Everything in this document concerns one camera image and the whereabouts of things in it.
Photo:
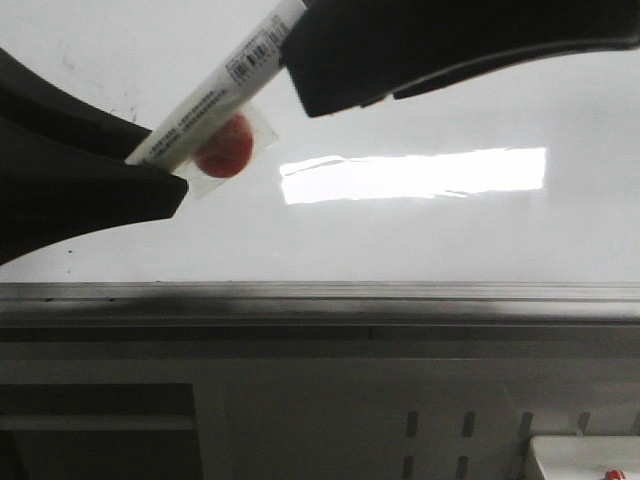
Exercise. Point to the white marker tray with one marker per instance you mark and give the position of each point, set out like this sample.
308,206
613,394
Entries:
585,457

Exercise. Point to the white whiteboard marker with red magnet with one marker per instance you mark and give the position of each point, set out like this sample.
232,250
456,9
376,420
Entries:
249,68

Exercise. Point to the white whiteboard with aluminium frame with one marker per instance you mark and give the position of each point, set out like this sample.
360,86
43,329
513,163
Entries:
505,202

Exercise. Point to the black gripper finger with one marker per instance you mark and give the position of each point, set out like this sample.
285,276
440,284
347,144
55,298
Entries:
345,54
63,170

